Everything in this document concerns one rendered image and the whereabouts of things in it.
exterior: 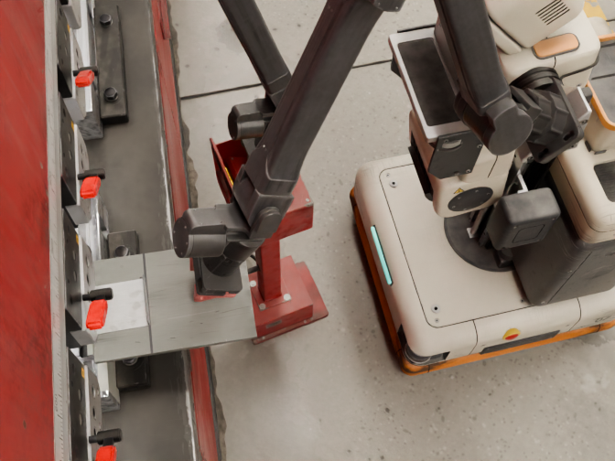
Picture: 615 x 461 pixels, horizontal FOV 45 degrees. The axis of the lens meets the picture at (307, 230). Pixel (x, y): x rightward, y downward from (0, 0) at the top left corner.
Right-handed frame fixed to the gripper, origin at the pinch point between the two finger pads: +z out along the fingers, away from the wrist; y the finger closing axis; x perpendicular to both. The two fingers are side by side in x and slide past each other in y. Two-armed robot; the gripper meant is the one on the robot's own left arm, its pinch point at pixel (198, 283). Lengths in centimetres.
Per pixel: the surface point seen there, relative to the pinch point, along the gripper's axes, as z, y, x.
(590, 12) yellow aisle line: 19, -129, 186
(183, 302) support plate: 4.0, 1.8, -1.1
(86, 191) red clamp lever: -12.0, -8.2, -20.9
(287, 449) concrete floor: 84, 12, 60
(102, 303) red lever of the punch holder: -10.5, 8.3, -19.3
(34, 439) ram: -25, 29, -32
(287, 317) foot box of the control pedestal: 74, -23, 62
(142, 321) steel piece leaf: 7.1, 4.1, -7.4
